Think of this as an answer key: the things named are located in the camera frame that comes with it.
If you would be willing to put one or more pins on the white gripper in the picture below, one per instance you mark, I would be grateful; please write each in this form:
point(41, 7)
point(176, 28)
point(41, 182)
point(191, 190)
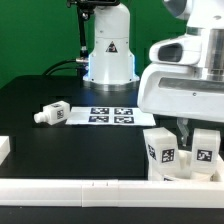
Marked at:
point(172, 90)

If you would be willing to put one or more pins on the white round stool seat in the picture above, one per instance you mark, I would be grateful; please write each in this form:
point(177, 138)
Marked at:
point(185, 174)

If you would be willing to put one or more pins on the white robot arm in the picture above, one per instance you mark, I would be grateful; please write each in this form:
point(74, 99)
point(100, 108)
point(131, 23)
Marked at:
point(111, 64)

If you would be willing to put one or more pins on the white paper marker sheet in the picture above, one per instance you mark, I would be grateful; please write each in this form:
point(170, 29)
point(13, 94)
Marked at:
point(109, 116)

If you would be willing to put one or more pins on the white block left edge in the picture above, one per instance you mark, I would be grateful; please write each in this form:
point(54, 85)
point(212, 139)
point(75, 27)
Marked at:
point(4, 148)

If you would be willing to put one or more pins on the white obstacle fence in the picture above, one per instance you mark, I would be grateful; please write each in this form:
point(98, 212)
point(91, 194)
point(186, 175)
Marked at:
point(114, 193)

